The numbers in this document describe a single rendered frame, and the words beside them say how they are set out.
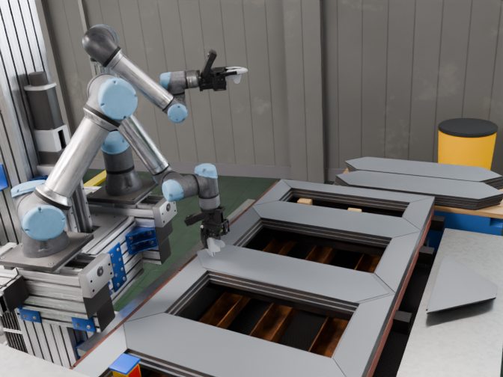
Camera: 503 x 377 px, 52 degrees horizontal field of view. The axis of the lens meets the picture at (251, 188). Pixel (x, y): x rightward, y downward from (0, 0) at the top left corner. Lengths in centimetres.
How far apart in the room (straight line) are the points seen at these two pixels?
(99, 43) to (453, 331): 158
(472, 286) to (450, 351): 31
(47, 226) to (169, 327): 47
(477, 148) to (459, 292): 224
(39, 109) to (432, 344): 149
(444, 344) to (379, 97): 303
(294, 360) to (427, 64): 330
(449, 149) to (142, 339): 295
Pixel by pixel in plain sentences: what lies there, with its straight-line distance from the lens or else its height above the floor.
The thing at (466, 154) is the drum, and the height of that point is 49.
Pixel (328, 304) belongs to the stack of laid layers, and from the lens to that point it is 171.
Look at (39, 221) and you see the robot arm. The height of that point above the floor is 122.
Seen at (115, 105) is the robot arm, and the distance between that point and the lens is 156.
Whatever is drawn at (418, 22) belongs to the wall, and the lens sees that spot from 436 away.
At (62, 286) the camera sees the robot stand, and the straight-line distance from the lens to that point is 181.
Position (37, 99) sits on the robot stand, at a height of 149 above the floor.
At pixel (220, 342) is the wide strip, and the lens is 155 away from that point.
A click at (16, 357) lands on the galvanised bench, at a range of 137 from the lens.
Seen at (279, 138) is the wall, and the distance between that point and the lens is 474.
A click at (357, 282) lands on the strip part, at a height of 86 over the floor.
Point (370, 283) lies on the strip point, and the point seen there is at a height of 86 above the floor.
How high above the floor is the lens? 184
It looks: 23 degrees down
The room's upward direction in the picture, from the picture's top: 5 degrees counter-clockwise
